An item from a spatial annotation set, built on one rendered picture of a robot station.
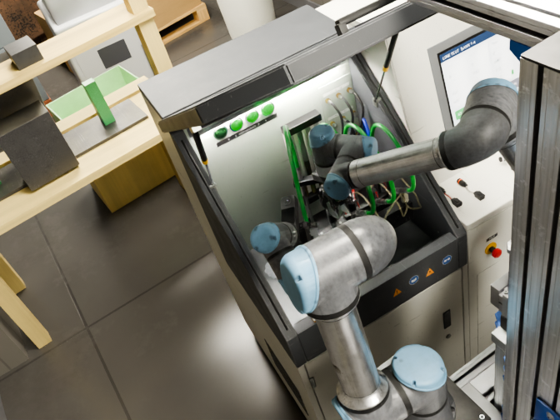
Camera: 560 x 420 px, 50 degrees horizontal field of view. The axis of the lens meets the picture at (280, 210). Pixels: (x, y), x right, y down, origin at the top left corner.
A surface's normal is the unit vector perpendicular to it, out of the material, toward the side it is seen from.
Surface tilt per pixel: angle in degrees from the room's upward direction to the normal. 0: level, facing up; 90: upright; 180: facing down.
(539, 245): 90
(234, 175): 90
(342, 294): 80
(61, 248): 0
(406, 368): 8
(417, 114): 76
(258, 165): 90
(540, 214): 90
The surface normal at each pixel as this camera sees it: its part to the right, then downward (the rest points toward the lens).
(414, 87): 0.40, 0.34
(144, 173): 0.56, 0.47
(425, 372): -0.11, -0.76
